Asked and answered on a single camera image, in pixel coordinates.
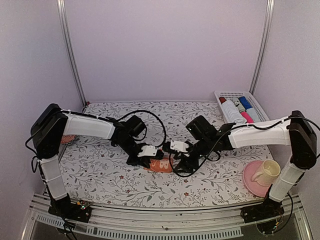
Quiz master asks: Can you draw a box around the panda print rolled towel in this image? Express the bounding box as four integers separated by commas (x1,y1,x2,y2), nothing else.
232,97,246,113

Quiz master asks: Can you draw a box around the aluminium front rail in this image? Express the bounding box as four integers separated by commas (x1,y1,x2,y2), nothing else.
21,194,315,240

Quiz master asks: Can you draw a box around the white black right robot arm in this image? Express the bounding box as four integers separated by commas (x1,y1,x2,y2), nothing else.
169,110,320,218

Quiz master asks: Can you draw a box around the cream ceramic mug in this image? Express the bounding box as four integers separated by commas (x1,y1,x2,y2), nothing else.
251,160,281,187

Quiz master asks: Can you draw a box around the dark blue rolled towel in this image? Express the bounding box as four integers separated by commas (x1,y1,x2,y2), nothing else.
238,96,252,110

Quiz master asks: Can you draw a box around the black right camera cable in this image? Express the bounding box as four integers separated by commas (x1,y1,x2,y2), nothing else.
168,116,320,226

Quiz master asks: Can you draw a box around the black left camera cable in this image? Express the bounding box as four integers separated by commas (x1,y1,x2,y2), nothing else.
117,109,168,148

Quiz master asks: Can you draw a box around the aluminium frame post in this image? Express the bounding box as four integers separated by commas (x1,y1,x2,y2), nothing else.
249,0,275,95
56,0,87,107

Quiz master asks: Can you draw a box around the left aluminium frame post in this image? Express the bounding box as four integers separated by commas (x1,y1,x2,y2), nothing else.
56,0,87,107

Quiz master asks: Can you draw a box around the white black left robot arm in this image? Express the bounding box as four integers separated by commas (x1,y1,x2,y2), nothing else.
26,103,158,217

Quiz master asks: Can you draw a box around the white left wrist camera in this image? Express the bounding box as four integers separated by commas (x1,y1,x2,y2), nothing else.
137,145,164,160

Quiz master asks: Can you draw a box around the dark red rolled towel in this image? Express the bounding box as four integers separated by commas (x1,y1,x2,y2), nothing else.
219,97,227,104

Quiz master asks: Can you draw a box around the white perforated plastic basket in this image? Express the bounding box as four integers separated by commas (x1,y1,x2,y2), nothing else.
214,90,270,123

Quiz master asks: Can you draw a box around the pale blue rolled towel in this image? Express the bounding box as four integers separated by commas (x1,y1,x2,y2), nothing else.
246,107,262,123

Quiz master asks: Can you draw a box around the light blue terry towel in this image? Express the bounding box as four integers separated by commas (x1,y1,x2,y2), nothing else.
222,99,247,124

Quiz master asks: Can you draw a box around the pink saucer plate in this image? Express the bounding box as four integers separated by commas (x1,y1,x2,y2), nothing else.
242,159,281,198

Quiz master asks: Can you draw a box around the pink rolled towel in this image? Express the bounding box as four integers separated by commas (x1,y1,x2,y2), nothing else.
240,111,254,124

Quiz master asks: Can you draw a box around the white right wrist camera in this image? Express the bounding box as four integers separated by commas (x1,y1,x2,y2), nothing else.
162,140,190,157

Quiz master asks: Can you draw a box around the orange patterned towel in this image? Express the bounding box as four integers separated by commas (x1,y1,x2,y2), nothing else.
144,158,173,173

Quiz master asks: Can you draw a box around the black camera cable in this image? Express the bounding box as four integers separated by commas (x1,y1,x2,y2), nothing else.
117,109,168,148
168,116,320,226

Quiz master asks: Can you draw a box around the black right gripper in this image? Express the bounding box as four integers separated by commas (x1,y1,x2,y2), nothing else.
173,136,213,173

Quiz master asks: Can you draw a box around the floral table cover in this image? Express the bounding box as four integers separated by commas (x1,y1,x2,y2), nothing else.
60,102,272,208

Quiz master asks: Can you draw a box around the right aluminium frame post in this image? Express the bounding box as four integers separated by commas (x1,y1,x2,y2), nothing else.
249,0,275,95

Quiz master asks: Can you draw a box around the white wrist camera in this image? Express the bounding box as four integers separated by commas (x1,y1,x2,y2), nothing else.
162,140,190,157
137,145,164,160

